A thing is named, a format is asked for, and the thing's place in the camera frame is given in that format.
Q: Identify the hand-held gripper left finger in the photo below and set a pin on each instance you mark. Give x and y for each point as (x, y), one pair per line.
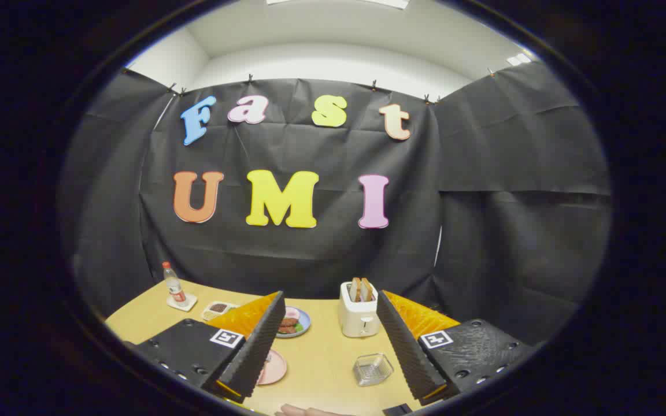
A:
(255, 346)

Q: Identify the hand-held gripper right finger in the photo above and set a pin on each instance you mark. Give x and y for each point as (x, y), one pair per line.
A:
(405, 349)

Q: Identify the pink plate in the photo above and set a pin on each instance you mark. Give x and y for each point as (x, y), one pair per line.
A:
(275, 368)

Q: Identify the brown meat piece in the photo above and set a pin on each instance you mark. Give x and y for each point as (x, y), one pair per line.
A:
(287, 329)
(289, 321)

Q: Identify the pink ham slice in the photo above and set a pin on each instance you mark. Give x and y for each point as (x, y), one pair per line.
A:
(293, 313)

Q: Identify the white divided dish with grains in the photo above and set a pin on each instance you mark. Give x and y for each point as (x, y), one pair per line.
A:
(216, 309)

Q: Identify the blue plate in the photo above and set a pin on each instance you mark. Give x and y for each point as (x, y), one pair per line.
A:
(304, 322)

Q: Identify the white toaster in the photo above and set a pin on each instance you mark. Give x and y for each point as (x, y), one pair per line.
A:
(358, 320)

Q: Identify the toast bread slice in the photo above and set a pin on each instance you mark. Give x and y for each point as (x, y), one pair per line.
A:
(367, 289)
(355, 289)

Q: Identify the white square coaster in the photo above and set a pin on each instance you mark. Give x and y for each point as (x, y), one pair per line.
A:
(189, 303)

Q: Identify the clear water bottle red label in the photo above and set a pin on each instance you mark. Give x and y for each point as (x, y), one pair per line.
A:
(174, 286)

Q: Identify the ceiling light panel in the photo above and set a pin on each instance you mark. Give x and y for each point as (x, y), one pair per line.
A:
(519, 59)

